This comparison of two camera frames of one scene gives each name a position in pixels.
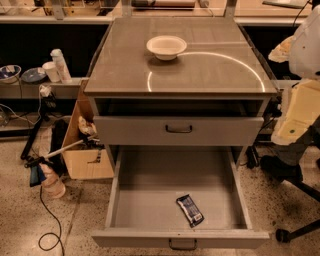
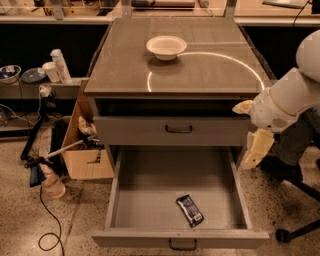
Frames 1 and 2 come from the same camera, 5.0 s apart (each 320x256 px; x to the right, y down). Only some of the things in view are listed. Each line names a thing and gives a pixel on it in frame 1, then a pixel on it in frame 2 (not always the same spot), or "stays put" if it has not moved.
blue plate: [33, 75] stays put
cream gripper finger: [303, 108] → [259, 141]
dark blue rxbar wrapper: [191, 211] stays put
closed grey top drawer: [178, 131] stays put
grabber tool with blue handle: [37, 164] stays put
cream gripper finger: [281, 53] → [243, 107]
